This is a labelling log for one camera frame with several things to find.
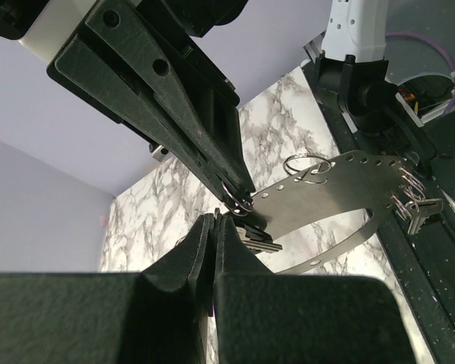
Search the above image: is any silver key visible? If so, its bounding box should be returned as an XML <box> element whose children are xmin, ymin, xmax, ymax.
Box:
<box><xmin>234</xmin><ymin>219</ymin><xmax>283</xmax><ymax>254</ymax></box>
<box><xmin>405</xmin><ymin>198</ymin><xmax>444</xmax><ymax>236</ymax></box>

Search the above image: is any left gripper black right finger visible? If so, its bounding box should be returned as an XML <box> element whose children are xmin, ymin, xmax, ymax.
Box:
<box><xmin>214</xmin><ymin>217</ymin><xmax>416</xmax><ymax>363</ymax></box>

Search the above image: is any small split ring right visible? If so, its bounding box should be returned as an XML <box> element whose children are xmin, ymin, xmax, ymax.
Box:
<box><xmin>220</xmin><ymin>180</ymin><xmax>255</xmax><ymax>218</ymax></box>

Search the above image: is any small split ring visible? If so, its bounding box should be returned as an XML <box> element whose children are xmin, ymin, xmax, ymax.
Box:
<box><xmin>220</xmin><ymin>180</ymin><xmax>255</xmax><ymax>218</ymax></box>
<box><xmin>283</xmin><ymin>152</ymin><xmax>333</xmax><ymax>187</ymax></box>

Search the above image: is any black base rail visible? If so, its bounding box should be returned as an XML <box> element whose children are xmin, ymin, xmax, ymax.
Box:
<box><xmin>302</xmin><ymin>58</ymin><xmax>455</xmax><ymax>363</ymax></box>

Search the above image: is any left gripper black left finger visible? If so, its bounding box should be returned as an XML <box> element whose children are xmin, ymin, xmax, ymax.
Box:
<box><xmin>0</xmin><ymin>214</ymin><xmax>214</xmax><ymax>363</ymax></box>

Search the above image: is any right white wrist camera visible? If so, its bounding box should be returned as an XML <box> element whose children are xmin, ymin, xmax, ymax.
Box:
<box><xmin>0</xmin><ymin>0</ymin><xmax>95</xmax><ymax>62</ymax></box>

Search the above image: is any small split ring left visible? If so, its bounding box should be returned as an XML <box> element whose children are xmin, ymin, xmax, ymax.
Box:
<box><xmin>283</xmin><ymin>152</ymin><xmax>333</xmax><ymax>187</ymax></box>

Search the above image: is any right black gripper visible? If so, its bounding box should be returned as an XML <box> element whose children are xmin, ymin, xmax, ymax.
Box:
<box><xmin>0</xmin><ymin>1</ymin><xmax>255</xmax><ymax>208</ymax></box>

